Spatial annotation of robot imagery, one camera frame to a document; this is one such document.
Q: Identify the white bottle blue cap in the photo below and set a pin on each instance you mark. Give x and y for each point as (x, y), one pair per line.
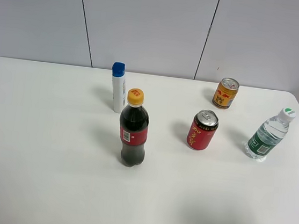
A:
(119, 86)

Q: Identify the red herbal tea can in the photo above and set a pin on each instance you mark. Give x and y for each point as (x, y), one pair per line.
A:
(203, 128)

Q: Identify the water bottle green label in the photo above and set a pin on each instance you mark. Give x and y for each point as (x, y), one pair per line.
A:
(269, 134)

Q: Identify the gold energy drink can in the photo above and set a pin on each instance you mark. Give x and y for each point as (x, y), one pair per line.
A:
(225, 93)

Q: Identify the cola bottle yellow cap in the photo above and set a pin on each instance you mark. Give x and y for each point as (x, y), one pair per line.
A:
(134, 122)

